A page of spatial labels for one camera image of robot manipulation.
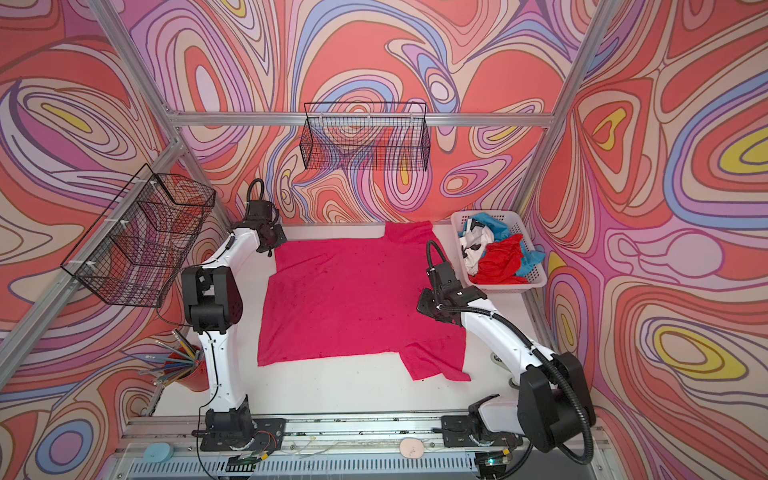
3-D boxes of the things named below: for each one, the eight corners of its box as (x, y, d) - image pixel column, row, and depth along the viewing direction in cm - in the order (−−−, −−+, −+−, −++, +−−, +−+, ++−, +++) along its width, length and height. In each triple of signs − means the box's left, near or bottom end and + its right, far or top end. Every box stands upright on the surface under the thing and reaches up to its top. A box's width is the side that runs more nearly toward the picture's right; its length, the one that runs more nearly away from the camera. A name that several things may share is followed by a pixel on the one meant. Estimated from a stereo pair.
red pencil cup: (184, 372, 85) (154, 354, 74) (209, 352, 89) (184, 332, 78) (202, 398, 81) (173, 383, 70) (228, 376, 85) (204, 359, 73)
